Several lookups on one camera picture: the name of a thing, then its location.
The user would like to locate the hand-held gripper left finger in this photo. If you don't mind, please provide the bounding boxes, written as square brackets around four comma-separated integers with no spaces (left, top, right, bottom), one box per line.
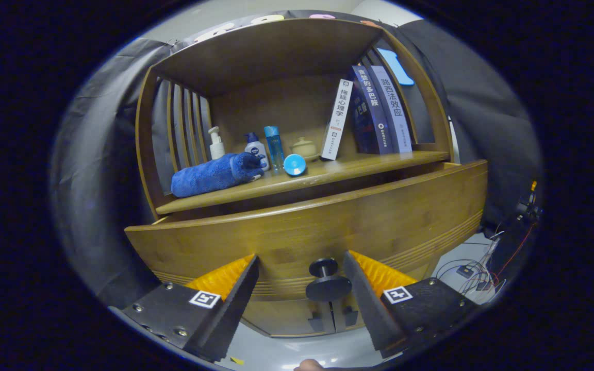
[109,254,259,362]

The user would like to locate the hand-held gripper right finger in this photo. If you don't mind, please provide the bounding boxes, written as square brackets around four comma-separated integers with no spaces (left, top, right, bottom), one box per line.
[342,250,484,360]

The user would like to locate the black drawer knob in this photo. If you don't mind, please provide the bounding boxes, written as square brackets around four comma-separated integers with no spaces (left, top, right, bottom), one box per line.
[306,258,353,302]

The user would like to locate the white and blue tube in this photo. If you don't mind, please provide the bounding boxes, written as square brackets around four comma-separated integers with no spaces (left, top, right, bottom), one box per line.
[283,154,307,177]

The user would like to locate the wooden cabinet door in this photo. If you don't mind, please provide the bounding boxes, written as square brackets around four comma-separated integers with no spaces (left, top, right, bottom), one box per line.
[240,298,335,339]
[334,304,367,333]

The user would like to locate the wooden countertop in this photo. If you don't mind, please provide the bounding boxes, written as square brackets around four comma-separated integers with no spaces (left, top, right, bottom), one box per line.
[155,149,452,215]

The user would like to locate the wooden cabinet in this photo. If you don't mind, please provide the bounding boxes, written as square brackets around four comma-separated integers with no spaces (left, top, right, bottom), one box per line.
[136,18,455,338]

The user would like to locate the blue folded towel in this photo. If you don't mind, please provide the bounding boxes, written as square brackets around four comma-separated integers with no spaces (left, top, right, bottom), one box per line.
[171,152,265,198]

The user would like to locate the white pump bottle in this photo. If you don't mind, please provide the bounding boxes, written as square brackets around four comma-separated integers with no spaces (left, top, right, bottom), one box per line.
[208,126,226,160]

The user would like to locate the white bottle with blue cap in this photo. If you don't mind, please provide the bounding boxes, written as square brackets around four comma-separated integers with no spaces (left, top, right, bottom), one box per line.
[244,132,270,172]

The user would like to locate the beige lidded teacup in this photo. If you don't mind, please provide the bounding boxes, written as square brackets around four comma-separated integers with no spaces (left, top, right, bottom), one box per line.
[291,137,319,162]

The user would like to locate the clear blue bottle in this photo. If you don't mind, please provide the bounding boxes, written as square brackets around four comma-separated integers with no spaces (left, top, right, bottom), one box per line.
[263,126,285,171]

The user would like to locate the white book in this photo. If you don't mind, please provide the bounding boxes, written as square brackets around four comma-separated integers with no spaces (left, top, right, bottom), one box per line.
[320,78,354,161]

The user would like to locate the grey lavender book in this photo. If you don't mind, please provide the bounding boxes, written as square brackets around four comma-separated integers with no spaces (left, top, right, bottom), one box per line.
[369,65,413,154]

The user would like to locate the dark blue book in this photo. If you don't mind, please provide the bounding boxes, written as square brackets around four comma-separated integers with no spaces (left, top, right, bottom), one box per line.
[349,65,394,155]

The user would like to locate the floor cable bundle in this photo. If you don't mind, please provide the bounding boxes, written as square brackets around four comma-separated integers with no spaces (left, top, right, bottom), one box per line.
[434,229,509,305]

